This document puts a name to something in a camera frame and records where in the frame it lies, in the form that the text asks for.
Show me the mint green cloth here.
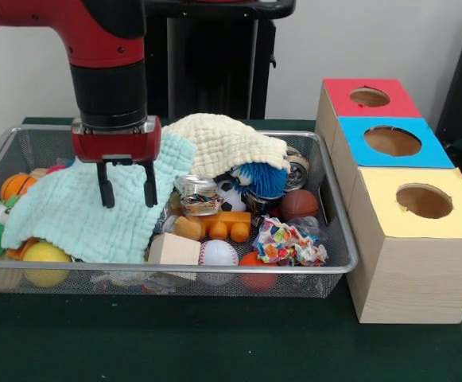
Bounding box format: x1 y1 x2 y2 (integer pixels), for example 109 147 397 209
0 132 198 264

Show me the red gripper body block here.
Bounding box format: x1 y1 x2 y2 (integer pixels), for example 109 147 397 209
70 115 163 164

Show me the crushed silver can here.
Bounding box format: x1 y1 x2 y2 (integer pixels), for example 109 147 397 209
173 174 224 220

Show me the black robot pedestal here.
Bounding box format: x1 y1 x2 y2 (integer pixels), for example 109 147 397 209
142 0 297 119

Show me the shallow mesh bin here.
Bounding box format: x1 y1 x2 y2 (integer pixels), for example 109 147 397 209
0 123 359 299

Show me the wooden box with three holes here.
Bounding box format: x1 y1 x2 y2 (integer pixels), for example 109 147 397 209
314 77 462 325

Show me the yellow ball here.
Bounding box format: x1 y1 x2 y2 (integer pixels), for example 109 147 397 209
22 241 72 288

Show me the crumpled colourful paper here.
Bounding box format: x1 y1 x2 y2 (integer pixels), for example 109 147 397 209
252 216 330 267

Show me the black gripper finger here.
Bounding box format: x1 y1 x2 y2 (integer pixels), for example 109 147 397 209
142 160 159 209
95 159 115 209

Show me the plain wooden cube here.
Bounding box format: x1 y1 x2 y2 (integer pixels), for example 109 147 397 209
147 232 202 267

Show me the white baseball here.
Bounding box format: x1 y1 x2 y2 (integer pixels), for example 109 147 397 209
198 239 240 286

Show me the cream waffle cloth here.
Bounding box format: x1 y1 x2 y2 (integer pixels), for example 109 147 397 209
161 113 291 178

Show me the small orange basketball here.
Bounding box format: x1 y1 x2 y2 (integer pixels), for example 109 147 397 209
0 173 37 201

